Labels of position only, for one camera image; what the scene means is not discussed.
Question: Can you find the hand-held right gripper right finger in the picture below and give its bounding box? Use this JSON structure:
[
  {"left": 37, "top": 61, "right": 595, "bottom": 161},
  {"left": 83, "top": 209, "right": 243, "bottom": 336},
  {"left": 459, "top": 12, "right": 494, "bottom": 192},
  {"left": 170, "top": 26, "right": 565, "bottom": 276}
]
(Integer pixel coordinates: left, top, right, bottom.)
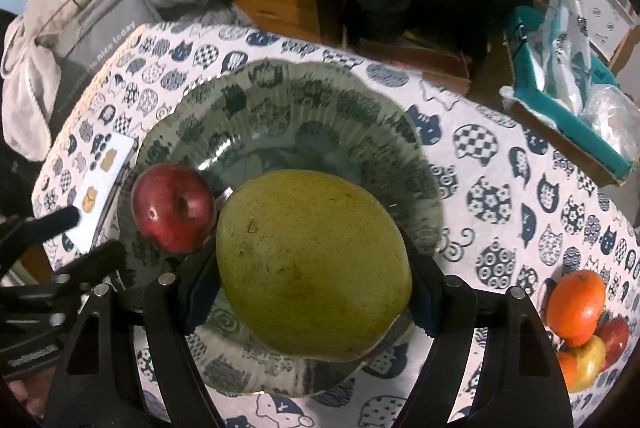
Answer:
[{"left": 395, "top": 233, "right": 574, "bottom": 428}]

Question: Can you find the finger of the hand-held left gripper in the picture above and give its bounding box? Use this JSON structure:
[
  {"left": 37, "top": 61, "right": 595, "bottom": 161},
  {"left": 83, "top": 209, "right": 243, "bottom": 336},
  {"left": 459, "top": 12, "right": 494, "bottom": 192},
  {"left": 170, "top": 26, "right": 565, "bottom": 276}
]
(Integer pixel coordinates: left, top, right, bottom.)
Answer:
[
  {"left": 0, "top": 241, "right": 128, "bottom": 304},
  {"left": 0, "top": 207, "right": 82, "bottom": 261}
]

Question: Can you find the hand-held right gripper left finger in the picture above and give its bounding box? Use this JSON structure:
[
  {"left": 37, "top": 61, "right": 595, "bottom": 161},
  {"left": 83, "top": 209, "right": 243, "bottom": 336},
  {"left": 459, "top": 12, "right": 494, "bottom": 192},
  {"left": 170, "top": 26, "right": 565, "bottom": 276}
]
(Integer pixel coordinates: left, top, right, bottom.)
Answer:
[{"left": 45, "top": 257, "right": 224, "bottom": 428}]

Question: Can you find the dark red apple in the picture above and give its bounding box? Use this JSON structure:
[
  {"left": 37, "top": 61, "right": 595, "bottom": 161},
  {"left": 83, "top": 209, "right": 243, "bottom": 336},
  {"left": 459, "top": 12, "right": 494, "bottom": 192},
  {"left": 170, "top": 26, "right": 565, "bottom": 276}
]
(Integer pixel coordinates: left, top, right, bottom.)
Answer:
[{"left": 131, "top": 163, "right": 217, "bottom": 254}]

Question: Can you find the yellow mango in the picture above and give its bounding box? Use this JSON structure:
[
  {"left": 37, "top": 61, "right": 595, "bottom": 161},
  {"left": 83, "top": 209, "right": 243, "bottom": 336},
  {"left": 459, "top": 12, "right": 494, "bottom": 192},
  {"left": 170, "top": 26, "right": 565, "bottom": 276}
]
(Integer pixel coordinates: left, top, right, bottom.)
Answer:
[{"left": 216, "top": 169, "right": 413, "bottom": 361}]

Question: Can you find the large orange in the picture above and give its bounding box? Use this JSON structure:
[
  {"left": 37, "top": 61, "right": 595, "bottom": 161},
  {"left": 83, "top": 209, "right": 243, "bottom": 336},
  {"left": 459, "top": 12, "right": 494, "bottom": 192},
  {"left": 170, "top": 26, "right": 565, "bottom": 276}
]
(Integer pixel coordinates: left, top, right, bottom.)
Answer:
[{"left": 546, "top": 271, "right": 607, "bottom": 347}]

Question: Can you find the yellow lemon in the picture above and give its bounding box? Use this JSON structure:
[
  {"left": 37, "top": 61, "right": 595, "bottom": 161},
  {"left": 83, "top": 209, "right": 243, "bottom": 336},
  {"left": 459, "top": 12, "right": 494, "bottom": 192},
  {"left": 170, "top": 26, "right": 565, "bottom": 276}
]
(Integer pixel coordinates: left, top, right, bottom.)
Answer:
[{"left": 565, "top": 335, "right": 607, "bottom": 394}]

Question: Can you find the clear glass fluted plate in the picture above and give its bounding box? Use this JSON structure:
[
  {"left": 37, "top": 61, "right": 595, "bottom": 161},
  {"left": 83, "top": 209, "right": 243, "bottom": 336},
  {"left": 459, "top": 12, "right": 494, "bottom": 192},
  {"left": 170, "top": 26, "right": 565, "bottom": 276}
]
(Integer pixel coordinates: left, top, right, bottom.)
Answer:
[{"left": 117, "top": 61, "right": 446, "bottom": 396}]

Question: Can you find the white sticker card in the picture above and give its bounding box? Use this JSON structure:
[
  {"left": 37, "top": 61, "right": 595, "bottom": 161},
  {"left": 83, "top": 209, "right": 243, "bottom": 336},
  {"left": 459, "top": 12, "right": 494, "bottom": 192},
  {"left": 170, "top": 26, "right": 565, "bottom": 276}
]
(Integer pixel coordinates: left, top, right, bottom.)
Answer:
[{"left": 62, "top": 132, "right": 138, "bottom": 254}]

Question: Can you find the cat print tablecloth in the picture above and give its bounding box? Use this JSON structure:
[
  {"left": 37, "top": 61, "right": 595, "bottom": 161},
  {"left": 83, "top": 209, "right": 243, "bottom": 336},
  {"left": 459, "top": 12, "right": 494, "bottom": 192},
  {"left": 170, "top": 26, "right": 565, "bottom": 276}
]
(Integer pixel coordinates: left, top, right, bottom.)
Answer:
[{"left": 32, "top": 22, "right": 640, "bottom": 428}]

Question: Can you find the light grey garment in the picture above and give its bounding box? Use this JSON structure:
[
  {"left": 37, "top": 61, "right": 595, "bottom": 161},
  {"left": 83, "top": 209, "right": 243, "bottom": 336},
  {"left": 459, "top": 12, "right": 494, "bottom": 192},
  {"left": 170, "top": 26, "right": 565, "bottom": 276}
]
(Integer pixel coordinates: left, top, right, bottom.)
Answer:
[{"left": 0, "top": 0, "right": 243, "bottom": 161}]

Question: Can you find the grey tote bag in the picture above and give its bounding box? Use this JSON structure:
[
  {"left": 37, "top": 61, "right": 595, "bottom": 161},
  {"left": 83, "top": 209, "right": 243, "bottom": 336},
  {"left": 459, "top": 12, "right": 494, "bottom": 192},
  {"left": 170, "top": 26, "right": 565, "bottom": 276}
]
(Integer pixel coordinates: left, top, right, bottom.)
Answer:
[{"left": 52, "top": 0, "right": 168, "bottom": 121}]

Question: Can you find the brown cardboard box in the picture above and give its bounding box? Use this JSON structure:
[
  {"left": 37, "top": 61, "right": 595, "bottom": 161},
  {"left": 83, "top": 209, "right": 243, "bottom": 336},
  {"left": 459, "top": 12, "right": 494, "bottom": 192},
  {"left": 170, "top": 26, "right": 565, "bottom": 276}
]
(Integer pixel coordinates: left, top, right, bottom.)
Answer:
[{"left": 344, "top": 37, "right": 472, "bottom": 95}]

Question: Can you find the teal cardboard box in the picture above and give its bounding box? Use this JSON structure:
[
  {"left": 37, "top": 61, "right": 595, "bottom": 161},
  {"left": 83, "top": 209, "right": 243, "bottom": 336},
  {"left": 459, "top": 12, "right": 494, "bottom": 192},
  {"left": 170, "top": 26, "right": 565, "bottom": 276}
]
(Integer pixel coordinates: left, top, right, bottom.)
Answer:
[{"left": 501, "top": 6, "right": 633, "bottom": 187}]

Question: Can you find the clear plastic bag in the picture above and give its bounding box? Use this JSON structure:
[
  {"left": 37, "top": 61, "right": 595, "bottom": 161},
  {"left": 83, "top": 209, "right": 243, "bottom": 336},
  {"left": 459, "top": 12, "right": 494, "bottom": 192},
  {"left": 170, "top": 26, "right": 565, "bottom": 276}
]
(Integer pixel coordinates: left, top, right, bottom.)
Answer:
[{"left": 580, "top": 86, "right": 640, "bottom": 160}]

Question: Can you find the wooden drawer unit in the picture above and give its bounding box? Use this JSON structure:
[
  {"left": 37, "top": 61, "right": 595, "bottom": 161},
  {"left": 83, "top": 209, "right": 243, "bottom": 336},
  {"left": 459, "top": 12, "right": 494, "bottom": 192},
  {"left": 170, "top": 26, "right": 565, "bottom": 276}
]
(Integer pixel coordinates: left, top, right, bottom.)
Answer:
[{"left": 231, "top": 0, "right": 322, "bottom": 44}]

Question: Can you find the white printed plastic bag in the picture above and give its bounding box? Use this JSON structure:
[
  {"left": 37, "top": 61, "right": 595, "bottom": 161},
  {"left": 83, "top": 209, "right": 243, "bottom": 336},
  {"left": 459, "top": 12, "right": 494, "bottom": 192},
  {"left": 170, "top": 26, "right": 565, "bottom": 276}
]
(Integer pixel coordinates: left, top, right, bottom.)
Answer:
[{"left": 526, "top": 0, "right": 597, "bottom": 115}]

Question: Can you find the white printed box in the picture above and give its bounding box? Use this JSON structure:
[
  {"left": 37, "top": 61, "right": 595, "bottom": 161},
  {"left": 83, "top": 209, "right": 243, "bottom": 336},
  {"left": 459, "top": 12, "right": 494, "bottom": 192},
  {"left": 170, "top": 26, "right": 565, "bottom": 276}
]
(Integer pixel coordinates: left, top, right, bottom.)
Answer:
[{"left": 582, "top": 0, "right": 637, "bottom": 62}]

